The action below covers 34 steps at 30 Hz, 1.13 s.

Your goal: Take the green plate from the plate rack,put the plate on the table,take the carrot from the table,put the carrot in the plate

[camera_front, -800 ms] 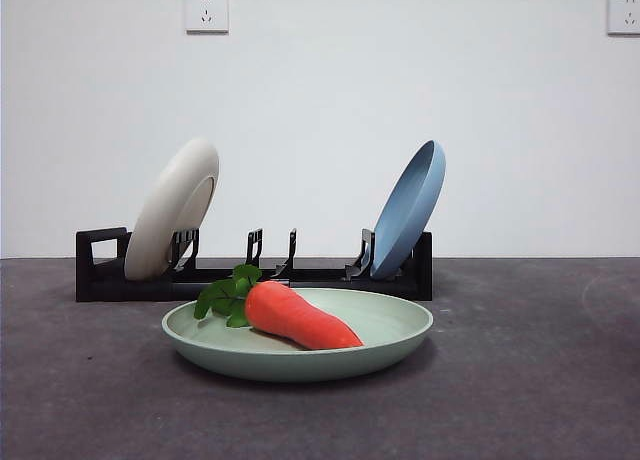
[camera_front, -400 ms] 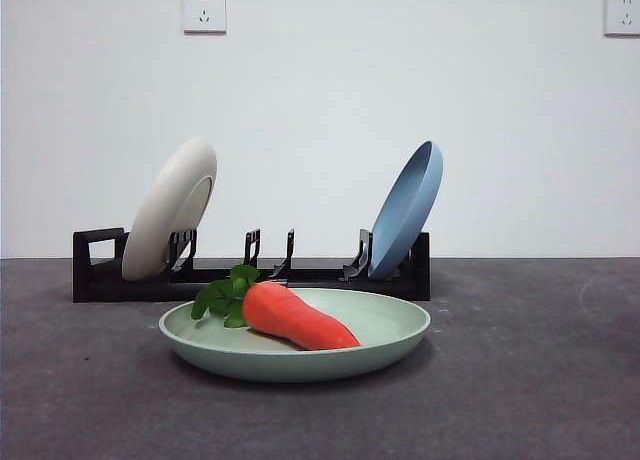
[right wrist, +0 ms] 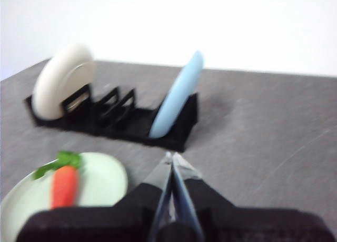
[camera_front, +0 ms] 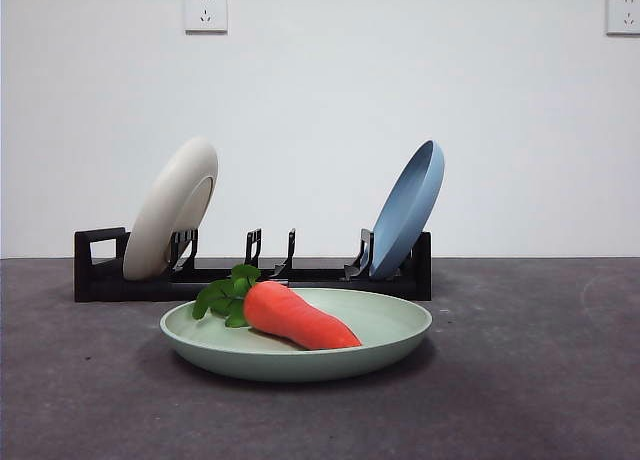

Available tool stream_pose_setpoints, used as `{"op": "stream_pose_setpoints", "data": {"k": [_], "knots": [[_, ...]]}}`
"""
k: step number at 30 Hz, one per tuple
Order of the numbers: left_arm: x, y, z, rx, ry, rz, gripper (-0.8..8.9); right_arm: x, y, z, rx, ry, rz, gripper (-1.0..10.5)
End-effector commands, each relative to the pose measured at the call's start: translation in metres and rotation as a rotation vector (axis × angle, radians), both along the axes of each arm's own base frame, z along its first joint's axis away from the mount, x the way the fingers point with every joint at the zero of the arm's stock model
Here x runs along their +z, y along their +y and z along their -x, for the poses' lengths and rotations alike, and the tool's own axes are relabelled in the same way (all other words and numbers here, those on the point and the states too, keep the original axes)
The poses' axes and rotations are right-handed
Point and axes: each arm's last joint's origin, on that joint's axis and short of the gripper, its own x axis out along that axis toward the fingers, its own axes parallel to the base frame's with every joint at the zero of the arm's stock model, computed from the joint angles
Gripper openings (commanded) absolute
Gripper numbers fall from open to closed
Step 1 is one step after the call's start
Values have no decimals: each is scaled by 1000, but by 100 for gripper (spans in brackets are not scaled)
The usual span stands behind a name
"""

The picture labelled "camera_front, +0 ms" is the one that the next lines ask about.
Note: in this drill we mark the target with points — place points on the orange carrot with green leaves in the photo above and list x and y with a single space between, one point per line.
295 315

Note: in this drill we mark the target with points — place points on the green round plate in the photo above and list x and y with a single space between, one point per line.
300 366

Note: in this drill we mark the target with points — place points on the blue round plate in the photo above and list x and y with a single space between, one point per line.
405 220

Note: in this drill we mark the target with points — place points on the cream round plate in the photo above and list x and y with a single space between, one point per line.
160 215

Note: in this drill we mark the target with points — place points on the black plate rack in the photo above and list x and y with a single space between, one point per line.
125 290

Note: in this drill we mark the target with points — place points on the white wall socket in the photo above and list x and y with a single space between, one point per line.
206 10
625 14

